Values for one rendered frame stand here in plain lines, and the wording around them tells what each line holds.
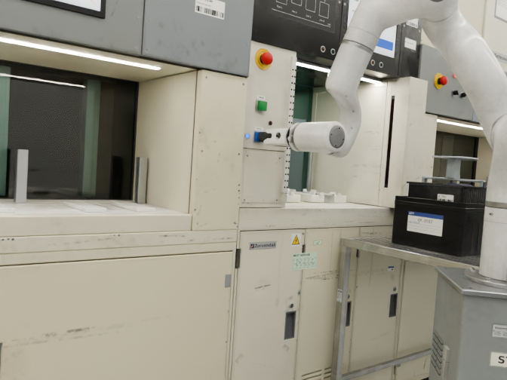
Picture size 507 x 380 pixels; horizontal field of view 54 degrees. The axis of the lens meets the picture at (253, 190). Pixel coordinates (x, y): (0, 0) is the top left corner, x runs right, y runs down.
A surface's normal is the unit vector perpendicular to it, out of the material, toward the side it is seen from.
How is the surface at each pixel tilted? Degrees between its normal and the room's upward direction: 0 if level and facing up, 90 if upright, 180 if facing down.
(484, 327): 90
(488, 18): 90
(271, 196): 90
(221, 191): 90
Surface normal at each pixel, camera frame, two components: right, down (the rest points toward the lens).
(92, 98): 0.61, 0.08
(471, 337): -0.13, 0.04
